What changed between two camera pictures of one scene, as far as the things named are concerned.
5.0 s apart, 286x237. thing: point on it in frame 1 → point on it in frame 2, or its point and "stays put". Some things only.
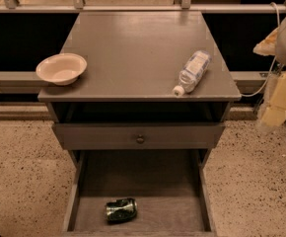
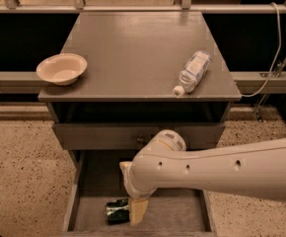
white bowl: [63, 68] stays put
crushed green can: [121, 209] stays put
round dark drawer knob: [140, 139] stays put
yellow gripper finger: [267, 46] → [132, 189]
